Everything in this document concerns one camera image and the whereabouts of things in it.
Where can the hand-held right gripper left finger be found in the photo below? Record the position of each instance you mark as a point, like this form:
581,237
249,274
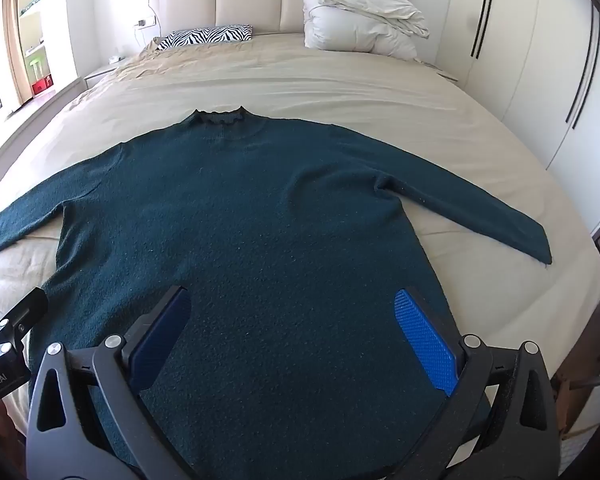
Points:
162,340

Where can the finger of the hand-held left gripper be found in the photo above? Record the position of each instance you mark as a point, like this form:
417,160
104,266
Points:
27,310

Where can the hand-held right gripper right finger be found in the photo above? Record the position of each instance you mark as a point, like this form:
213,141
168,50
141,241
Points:
425,345

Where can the dark teal towel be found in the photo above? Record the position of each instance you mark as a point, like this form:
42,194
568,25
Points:
255,235

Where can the red box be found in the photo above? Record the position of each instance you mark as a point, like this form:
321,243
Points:
42,85

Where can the green stool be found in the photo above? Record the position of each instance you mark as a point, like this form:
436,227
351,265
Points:
36,62

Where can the white nightstand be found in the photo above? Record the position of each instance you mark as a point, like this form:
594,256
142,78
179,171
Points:
442,71
102,74

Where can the beige curtain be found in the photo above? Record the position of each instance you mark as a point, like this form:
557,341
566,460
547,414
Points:
10,45

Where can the white shelf unit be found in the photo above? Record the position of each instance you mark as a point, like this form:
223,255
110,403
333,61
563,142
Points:
30,20

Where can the bed with beige sheet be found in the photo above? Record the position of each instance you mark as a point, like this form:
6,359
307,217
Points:
330,80

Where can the white wardrobe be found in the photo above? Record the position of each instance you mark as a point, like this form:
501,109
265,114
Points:
530,60

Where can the zebra print pillow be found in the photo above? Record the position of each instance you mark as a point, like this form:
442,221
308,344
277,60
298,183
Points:
205,36

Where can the folded white duvet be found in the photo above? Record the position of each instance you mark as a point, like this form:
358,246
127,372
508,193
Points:
360,20

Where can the wall outlet with charger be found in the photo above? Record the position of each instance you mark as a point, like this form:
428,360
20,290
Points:
146,22

